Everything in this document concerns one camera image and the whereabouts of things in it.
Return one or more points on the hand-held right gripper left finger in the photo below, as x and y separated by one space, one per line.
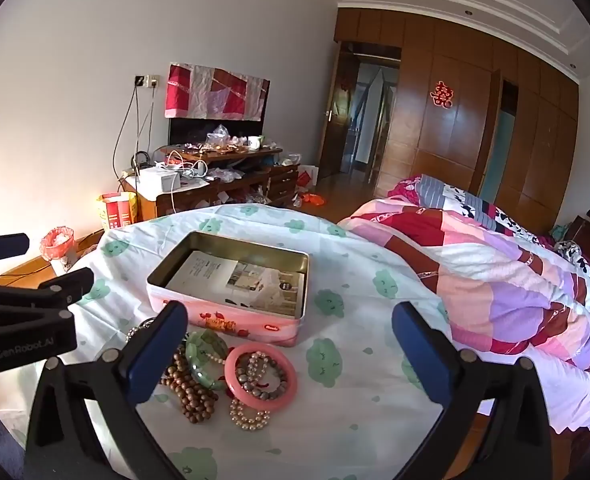
157 360

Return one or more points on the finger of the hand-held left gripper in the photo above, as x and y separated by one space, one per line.
5 246
72 282

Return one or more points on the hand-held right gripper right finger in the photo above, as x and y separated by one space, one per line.
425 360

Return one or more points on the green jade bangle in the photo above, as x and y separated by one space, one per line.
210 338

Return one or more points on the pink bangle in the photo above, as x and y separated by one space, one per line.
231 377

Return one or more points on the pink tin box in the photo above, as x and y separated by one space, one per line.
225 321

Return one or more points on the trash bin with red bag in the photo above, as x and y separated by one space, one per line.
57 246

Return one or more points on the yellow red waste bin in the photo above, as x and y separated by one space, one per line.
117 212

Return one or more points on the pink patchwork quilt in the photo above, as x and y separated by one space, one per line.
500 285

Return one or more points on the printed paper booklet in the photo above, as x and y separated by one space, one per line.
235 280

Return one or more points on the white green-cloud bedsheet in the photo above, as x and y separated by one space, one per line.
350 260

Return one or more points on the white box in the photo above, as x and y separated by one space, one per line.
157 181

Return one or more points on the black television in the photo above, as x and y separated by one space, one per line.
190 132

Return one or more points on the orange item on floor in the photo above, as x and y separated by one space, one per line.
312 199

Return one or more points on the clear plastic bag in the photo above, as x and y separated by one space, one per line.
218 136

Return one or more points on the wooden tv cabinet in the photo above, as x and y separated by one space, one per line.
275 182

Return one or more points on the white red paper bag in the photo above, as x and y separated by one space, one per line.
307 177

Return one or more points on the wooden wardrobe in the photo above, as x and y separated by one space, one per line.
455 145

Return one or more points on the white mug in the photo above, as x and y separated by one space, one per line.
254 143

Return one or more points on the red white cloth cover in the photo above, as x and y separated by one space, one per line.
210 90

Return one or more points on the wooden door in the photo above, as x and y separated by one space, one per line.
335 125

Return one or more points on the red paper-cut sticker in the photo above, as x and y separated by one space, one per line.
441 94

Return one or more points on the wall power outlet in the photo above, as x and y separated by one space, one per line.
147 80

